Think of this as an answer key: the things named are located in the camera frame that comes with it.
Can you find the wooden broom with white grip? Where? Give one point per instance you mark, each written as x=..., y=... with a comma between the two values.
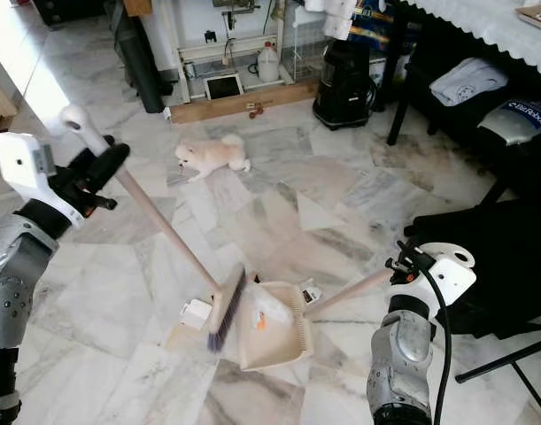
x=173, y=235

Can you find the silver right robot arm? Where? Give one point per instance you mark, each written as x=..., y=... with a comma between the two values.
x=398, y=354

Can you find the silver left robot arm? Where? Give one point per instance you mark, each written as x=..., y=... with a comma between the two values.
x=18, y=283

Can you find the small brown floor object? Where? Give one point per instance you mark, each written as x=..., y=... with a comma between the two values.
x=255, y=110

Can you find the black floor appliance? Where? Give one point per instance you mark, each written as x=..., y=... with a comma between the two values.
x=343, y=88

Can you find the white paper scrap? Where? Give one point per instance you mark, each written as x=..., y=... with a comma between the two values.
x=311, y=291

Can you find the black cylinder bag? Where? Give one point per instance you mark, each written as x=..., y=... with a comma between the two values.
x=139, y=62

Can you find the white framed tablet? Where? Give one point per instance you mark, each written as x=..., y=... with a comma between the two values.
x=224, y=87

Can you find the white plastic wrapper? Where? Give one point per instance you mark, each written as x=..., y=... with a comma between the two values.
x=274, y=305

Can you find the long wooden plank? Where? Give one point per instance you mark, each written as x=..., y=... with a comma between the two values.
x=243, y=102

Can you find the white shelf unit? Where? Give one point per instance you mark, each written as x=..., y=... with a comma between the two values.
x=190, y=31

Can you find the black cabinet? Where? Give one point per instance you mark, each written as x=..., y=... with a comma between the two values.
x=75, y=9

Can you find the black framed table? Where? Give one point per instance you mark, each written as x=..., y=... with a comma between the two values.
x=400, y=97

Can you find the small white box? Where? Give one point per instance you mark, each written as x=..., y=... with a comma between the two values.
x=197, y=314

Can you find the grey bag with BitRobot label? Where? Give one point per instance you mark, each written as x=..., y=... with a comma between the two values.
x=518, y=124

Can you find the clear plastic jug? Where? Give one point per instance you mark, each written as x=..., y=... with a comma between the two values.
x=268, y=65

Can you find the grey folded garment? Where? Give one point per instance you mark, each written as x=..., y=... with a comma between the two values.
x=469, y=81

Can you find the blue printed bag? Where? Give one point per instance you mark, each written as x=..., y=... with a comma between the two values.
x=372, y=27

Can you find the white lace tablecloth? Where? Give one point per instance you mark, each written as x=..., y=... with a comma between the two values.
x=491, y=27

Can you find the white hanging cloth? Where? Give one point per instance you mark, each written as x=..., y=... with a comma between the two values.
x=336, y=18

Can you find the wooden board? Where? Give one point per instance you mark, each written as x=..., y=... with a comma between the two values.
x=537, y=18

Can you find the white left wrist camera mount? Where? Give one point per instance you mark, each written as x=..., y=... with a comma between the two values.
x=22, y=164

